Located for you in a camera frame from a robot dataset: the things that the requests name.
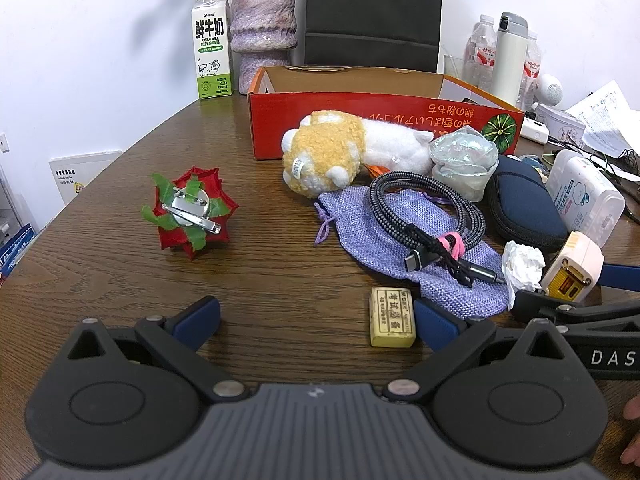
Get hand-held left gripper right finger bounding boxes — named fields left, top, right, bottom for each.
left=385, top=298, right=591, bottom=403

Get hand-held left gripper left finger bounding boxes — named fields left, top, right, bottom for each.
left=65, top=296, right=251, bottom=403

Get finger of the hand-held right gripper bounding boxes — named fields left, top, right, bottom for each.
left=510, top=290, right=640, bottom=332
left=599, top=261, right=640, bottom=287

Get cream and yellow charger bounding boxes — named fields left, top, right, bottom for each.
left=540, top=231, right=605, bottom=303

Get red fabric flower brooch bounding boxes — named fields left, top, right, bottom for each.
left=141, top=166, right=240, bottom=261

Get white wet wipes box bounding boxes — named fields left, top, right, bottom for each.
left=545, top=149, right=627, bottom=248

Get purple drawstring pouch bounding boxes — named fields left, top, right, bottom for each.
left=314, top=186, right=511, bottom=317

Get yellow and white plush toy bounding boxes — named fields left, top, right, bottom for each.
left=281, top=111, right=435, bottom=198

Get red cardboard box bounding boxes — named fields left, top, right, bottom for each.
left=246, top=65, right=526, bottom=161

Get wooden desktop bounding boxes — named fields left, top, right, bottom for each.
left=0, top=87, right=640, bottom=480

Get person's right hand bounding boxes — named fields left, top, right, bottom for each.
left=620, top=394, right=640, bottom=467

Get yellow eraser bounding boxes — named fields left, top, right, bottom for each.
left=369, top=286, right=417, bottom=348

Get crumpled white tissue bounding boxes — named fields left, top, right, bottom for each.
left=501, top=241, right=546, bottom=311

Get navy zippered case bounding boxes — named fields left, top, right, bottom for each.
left=486, top=155, right=571, bottom=253

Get printed paper sheets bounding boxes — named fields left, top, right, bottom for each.
left=565, top=80, right=640, bottom=158

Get white flat box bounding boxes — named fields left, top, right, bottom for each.
left=48, top=150, right=123, bottom=206

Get blue and white boxes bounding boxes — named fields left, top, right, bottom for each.
left=0, top=222, right=38, bottom=281

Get white round speaker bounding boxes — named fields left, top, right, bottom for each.
left=536, top=74, right=567, bottom=106

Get clear water bottle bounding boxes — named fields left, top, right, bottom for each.
left=464, top=14, right=497, bottom=93
left=520, top=30, right=543, bottom=111

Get white thermos bottle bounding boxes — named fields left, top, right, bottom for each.
left=492, top=11, right=528, bottom=106

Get clear glass cup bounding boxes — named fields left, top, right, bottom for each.
left=442, top=55, right=476, bottom=83

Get green and white milk carton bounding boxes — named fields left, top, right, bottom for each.
left=191, top=0, right=234, bottom=101

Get purple textured vase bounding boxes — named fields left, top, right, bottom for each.
left=229, top=0, right=297, bottom=96

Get black office chair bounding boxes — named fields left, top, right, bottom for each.
left=304, top=0, right=444, bottom=73

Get braided black charging cable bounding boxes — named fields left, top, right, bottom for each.
left=367, top=171, right=506, bottom=288

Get thin black cable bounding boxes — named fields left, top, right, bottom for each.
left=587, top=147, right=640, bottom=181

